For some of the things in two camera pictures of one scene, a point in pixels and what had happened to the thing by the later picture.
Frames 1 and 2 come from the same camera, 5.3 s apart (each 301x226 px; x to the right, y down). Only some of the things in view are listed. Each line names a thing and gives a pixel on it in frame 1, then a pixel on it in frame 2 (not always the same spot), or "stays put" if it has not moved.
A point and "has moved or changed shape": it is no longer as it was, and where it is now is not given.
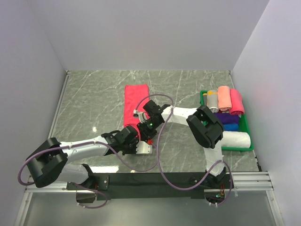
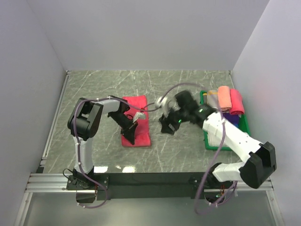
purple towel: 226,118 stays put
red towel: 134,95 has moved or changed shape
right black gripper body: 149,127 → 174,119
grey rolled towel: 212,100 stays put
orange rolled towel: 224,98 stays put
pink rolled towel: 237,108 stays put
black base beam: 147,186 stays put
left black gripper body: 130,148 → 127,125
